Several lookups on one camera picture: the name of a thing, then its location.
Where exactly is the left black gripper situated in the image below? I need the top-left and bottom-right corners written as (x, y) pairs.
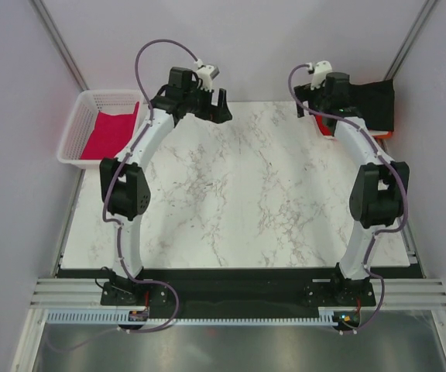
top-left (184, 83), bottom-right (232, 126)

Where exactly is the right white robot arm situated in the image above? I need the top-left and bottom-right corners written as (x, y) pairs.
top-left (289, 61), bottom-right (410, 306)

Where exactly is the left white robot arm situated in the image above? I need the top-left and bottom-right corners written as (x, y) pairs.
top-left (99, 64), bottom-right (232, 306)

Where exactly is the orange folded t shirt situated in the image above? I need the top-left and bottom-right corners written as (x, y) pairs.
top-left (369, 130), bottom-right (393, 140)

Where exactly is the aluminium front frame rail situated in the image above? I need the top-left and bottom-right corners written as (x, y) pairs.
top-left (31, 278), bottom-right (446, 311)

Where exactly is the white slotted cable duct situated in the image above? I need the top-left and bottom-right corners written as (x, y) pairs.
top-left (46, 308), bottom-right (338, 326)

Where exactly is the black t shirt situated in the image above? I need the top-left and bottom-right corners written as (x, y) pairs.
top-left (350, 79), bottom-right (395, 132)

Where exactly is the right aluminium side rail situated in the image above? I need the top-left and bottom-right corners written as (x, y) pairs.
top-left (373, 137), bottom-right (427, 278)

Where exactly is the pink t shirt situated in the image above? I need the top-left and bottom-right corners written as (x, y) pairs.
top-left (81, 102), bottom-right (140, 160)

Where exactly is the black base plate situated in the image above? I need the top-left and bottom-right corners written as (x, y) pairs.
top-left (54, 266), bottom-right (427, 309)

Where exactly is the aluminium corner post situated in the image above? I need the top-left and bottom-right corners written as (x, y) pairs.
top-left (29, 0), bottom-right (89, 91)
top-left (383, 0), bottom-right (440, 80)

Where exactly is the left aluminium corner post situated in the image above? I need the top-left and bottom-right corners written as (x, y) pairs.
top-left (29, 0), bottom-right (89, 91)

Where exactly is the right aluminium corner post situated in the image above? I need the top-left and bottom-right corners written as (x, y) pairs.
top-left (383, 0), bottom-right (440, 80)

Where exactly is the red folded t shirt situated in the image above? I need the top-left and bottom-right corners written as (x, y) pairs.
top-left (314, 115), bottom-right (334, 139)

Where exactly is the white plastic basket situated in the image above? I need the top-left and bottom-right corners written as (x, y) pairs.
top-left (57, 89), bottom-right (144, 169)

